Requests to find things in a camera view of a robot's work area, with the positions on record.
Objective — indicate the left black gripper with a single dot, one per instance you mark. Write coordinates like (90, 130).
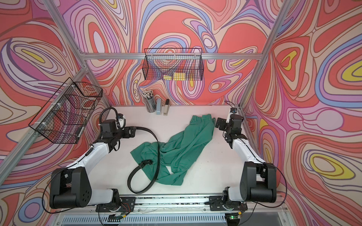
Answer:
(132, 132)

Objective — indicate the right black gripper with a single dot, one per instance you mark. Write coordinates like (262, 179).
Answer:
(223, 123)

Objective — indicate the black leather belt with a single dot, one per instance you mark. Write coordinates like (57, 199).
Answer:
(144, 162)

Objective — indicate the green trousers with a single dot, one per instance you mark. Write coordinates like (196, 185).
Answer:
(180, 152)

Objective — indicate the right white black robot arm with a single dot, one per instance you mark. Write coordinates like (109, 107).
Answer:
(258, 179)

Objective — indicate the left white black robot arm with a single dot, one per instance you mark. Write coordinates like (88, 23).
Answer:
(70, 186)

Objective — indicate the clear cup of pencils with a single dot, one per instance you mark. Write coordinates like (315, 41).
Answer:
(149, 99)

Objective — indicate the light blue stapler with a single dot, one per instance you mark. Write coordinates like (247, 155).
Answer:
(158, 106)

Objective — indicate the beige black stapler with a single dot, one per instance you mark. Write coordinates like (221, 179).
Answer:
(166, 107)

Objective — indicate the yellow sticky note pad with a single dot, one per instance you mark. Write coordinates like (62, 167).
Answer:
(179, 76)

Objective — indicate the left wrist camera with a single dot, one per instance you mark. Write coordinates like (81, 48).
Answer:
(121, 121)

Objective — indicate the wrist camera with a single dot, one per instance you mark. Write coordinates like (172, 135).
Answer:
(232, 111)
(121, 121)

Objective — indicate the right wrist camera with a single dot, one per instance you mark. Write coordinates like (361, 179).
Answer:
(232, 111)

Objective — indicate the left black wire basket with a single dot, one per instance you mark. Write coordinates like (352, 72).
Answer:
(65, 115)

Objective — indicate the black wire basket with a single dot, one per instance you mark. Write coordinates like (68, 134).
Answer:
(65, 115)
(167, 61)

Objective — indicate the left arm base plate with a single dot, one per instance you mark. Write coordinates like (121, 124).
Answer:
(126, 205)

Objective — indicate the back black wire basket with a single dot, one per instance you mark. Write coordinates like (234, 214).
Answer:
(167, 61)

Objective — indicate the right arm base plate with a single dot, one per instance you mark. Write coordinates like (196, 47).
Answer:
(216, 203)

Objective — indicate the aluminium front rail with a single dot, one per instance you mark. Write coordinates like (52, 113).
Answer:
(186, 203)

